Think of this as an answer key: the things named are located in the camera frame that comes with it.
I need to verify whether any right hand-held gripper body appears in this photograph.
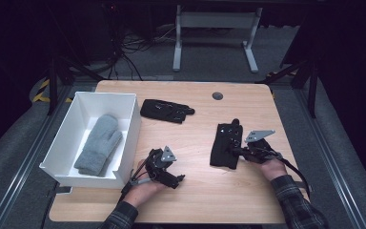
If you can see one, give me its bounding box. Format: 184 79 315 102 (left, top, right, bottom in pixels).
244 129 283 165

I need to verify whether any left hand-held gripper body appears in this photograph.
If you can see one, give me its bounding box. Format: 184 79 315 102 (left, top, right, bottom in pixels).
146 146 179 188

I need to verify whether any black glove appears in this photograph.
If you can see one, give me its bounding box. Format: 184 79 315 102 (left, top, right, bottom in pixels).
209 118 244 171
139 98 196 125

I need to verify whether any plain grey mitten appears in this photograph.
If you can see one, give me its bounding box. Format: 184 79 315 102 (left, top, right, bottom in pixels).
73 114 124 176

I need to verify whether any white box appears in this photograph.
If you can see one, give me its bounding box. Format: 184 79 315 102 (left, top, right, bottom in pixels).
39 91 142 190

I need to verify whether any person's right hand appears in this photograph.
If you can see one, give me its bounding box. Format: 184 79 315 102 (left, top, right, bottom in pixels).
260 158 289 182

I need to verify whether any person's left hand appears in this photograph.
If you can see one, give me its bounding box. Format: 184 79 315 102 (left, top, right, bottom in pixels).
122 158 167 209

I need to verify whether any black metal stand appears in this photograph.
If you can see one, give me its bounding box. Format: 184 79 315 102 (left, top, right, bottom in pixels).
46 56 106 116
255 56 319 119

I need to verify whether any yellow black hazard tape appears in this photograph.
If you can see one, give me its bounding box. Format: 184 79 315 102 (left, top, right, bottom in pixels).
31 79 74 104

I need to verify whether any left hand-held gripper cable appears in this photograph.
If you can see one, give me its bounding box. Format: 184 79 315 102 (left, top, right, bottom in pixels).
119 158 156 203

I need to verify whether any hand-held gripper cable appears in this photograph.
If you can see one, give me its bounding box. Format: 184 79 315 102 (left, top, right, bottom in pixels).
277 152 313 200
119 158 156 203

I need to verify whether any right hand-held gripper cable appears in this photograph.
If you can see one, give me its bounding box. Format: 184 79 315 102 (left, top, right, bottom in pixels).
277 152 313 200

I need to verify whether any aluminium floor rail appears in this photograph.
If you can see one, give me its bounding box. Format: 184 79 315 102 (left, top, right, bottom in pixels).
294 89 366 229
0 85 74 229

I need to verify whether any bundle of floor cables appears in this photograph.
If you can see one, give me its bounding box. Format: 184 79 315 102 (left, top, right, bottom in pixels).
106 22 179 81

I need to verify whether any white metal desk frame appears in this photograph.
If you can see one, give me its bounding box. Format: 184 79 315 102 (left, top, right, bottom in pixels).
172 4 264 74

